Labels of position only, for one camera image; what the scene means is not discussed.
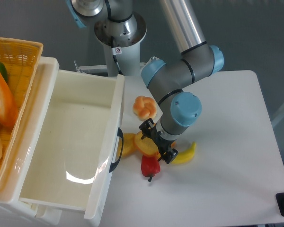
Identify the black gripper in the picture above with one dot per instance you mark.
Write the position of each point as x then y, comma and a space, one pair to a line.
165, 147

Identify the toast bread slice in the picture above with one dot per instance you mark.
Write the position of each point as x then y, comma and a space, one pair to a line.
146, 146

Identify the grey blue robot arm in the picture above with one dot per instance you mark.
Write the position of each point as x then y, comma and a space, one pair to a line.
166, 83

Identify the knotted bread roll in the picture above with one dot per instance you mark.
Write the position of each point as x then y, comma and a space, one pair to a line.
145, 108

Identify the red bell pepper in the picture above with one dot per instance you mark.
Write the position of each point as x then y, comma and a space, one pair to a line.
149, 167

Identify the yellow bell pepper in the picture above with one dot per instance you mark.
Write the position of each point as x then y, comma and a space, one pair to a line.
128, 145

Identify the yellow banana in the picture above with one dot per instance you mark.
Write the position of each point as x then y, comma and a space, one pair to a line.
177, 157

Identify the white plastic drawer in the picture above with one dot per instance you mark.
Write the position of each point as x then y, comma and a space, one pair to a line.
76, 151

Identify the white drawer cabinet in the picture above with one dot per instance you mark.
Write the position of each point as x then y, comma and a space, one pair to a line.
13, 212

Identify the orange baguette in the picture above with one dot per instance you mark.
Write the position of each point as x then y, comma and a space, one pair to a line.
8, 105

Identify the orange woven basket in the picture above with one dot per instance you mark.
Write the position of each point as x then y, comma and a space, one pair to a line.
20, 58

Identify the green pepper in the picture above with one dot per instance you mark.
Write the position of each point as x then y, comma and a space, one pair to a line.
3, 72

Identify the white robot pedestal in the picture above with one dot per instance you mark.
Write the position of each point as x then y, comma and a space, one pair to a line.
121, 44

